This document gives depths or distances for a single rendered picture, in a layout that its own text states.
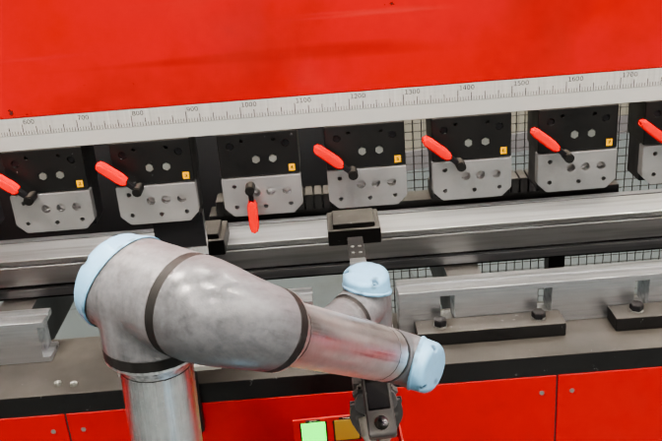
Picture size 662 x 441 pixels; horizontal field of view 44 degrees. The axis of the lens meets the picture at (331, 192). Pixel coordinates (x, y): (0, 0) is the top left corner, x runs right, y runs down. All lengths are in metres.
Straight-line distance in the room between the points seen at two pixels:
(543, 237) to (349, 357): 1.05
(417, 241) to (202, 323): 1.14
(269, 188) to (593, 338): 0.71
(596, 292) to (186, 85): 0.92
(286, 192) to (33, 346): 0.63
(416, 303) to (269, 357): 0.85
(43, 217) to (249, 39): 0.52
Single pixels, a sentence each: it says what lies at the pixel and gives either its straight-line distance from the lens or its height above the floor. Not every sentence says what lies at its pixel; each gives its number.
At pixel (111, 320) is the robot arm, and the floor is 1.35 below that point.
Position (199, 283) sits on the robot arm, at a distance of 0.86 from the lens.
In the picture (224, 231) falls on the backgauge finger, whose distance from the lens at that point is 1.91.
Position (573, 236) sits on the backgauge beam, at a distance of 2.02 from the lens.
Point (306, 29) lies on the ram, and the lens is 1.49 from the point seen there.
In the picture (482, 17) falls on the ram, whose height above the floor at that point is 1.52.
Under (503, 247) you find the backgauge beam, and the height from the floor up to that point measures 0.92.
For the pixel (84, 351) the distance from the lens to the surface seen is 1.84.
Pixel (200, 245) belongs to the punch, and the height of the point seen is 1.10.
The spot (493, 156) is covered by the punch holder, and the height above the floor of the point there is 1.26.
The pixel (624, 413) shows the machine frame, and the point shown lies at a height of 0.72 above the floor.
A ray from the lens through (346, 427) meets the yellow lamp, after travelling 1.60.
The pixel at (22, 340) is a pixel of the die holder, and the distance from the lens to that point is 1.83.
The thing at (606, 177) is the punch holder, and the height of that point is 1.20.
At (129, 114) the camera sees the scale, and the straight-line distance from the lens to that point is 1.56.
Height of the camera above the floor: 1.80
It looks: 22 degrees down
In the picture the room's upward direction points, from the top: 4 degrees counter-clockwise
